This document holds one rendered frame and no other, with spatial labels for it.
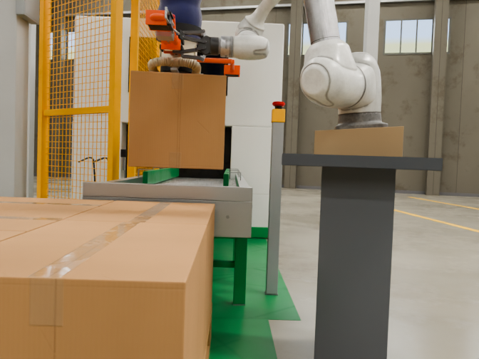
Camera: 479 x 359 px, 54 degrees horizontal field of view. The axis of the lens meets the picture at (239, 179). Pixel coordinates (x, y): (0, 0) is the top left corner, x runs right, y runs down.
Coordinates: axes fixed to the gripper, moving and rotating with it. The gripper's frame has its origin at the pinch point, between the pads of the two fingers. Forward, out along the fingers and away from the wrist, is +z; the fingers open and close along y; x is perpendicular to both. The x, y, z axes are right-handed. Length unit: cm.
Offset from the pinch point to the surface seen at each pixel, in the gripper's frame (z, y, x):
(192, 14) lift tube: -6.4, -18.1, 17.5
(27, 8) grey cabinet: 88, -30, 60
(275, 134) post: -50, 34, 46
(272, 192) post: -50, 65, 46
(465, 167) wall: -617, 44, 967
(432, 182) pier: -533, 87, 959
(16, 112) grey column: 93, 27, 59
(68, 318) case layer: -5, 72, -136
